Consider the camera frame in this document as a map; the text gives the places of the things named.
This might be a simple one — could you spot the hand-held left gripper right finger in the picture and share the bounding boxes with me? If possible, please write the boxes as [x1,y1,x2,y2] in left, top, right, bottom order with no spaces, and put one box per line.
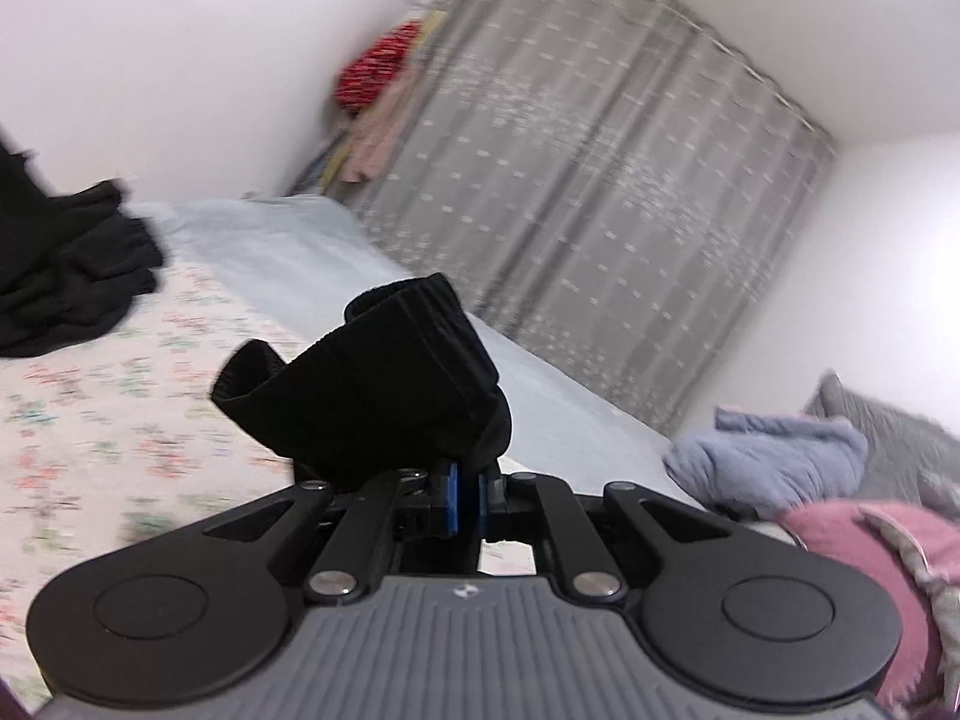
[477,469,734,602]

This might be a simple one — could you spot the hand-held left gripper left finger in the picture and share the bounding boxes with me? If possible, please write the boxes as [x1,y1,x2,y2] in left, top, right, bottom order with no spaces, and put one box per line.
[201,461,464,602]

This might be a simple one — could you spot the black pants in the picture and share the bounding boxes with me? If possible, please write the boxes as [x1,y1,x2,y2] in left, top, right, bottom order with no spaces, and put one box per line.
[210,274,515,492]

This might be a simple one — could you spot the blue blanket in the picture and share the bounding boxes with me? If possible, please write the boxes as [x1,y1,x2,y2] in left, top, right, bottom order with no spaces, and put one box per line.
[664,405,871,522]

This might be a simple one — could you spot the grey star-patterned curtain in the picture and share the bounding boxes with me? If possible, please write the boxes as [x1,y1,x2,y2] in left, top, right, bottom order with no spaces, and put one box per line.
[349,0,839,436]

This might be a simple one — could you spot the yellow and blue hanging clothes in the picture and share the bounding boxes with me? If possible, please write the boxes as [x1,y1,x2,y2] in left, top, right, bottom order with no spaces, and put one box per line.
[289,127,355,200]

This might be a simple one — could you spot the pink hanging garment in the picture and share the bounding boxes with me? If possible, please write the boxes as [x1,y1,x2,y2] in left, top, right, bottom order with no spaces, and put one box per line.
[345,64,422,185]

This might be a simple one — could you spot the red hanging garment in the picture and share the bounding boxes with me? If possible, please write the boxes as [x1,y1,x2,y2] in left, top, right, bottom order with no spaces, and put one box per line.
[335,21,425,117]

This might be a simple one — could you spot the crumpled black garment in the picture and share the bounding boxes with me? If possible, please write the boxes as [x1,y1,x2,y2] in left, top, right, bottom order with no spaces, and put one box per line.
[0,131,164,359]

